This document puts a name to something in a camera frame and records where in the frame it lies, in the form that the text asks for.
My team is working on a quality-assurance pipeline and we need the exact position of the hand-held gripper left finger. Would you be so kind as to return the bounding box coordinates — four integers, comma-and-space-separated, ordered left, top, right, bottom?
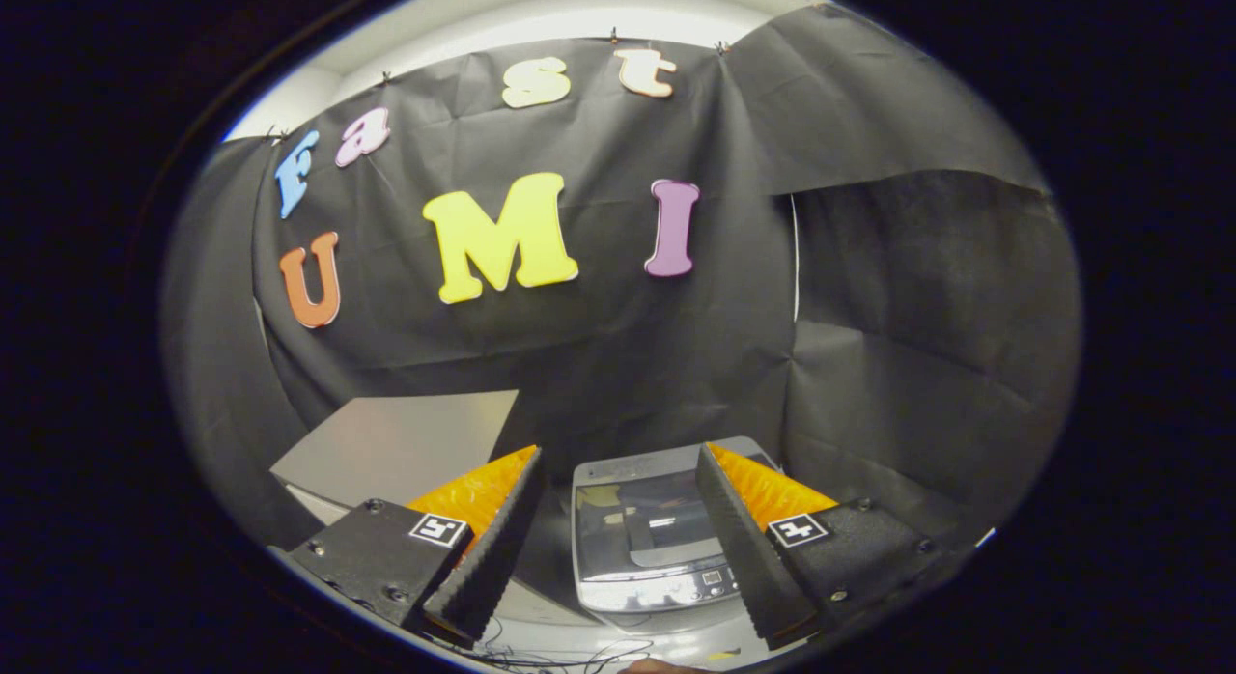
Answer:
285, 445, 544, 649

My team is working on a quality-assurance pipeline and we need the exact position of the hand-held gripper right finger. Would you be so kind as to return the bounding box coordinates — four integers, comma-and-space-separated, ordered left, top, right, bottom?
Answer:
695, 443, 943, 652

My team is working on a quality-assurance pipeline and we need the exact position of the dark transparent washing machine lid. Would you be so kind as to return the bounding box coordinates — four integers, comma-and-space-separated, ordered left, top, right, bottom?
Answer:
576, 469, 737, 584

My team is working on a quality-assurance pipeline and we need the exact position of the dark grey washing machine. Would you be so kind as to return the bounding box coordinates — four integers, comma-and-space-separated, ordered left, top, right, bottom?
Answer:
570, 435, 785, 638

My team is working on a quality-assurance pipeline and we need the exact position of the black backdrop cloth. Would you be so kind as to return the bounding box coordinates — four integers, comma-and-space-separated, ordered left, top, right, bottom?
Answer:
162, 3, 1082, 559

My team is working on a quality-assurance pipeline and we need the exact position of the bundle of thin cables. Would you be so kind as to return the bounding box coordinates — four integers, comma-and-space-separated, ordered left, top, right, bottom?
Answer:
468, 614, 662, 673

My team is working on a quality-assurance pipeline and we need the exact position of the white cable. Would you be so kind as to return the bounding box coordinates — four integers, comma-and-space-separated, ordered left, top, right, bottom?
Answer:
789, 193, 802, 324

